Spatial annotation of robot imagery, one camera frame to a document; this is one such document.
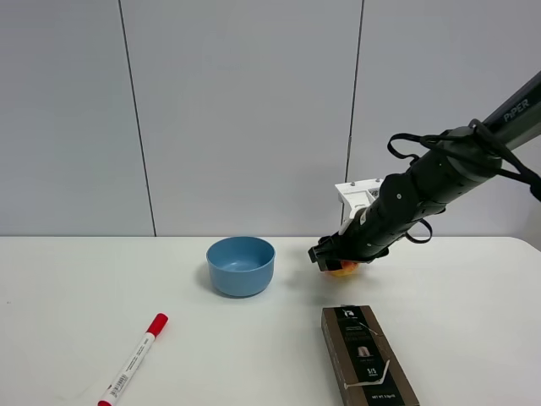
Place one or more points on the red yellow toy fruit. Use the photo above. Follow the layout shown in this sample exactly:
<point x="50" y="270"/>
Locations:
<point x="347" y="269"/>

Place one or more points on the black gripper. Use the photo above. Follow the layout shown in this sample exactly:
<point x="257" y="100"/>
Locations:
<point x="359" y="244"/>

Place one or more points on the brown coffee capsule box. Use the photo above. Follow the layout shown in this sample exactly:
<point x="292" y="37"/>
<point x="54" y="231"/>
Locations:
<point x="366" y="368"/>

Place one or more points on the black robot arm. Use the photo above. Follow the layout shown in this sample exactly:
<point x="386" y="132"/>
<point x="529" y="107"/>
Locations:
<point x="459" y="160"/>

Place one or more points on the red white marker pen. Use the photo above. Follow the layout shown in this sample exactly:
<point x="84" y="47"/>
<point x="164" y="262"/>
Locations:
<point x="119" y="384"/>

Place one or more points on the blue plastic bowl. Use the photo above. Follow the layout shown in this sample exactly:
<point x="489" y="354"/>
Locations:
<point x="241" y="266"/>

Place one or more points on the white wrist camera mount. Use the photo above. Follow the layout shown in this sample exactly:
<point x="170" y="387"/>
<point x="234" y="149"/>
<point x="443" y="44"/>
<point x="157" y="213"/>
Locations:
<point x="357" y="197"/>

